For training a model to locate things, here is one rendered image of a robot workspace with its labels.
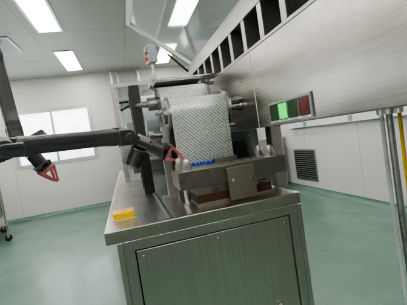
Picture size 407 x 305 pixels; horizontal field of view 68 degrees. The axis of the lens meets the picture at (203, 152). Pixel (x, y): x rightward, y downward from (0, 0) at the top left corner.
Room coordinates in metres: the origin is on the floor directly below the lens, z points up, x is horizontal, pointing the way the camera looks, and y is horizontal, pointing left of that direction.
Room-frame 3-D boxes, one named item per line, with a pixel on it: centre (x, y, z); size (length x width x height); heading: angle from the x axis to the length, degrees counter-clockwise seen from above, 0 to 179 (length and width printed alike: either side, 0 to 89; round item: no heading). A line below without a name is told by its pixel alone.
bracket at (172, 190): (1.28, 0.17, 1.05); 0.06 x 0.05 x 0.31; 104
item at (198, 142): (1.23, -0.01, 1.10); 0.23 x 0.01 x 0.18; 104
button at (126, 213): (1.05, 0.31, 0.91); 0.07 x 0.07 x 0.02; 14
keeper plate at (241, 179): (1.04, -0.12, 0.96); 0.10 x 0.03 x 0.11; 104
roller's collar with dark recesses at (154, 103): (1.50, 0.21, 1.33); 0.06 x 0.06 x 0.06; 14
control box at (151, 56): (1.80, 0.23, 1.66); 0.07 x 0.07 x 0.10; 32
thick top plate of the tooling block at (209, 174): (1.13, -0.08, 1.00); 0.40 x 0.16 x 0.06; 104
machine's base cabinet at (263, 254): (2.18, 0.30, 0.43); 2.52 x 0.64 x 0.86; 14
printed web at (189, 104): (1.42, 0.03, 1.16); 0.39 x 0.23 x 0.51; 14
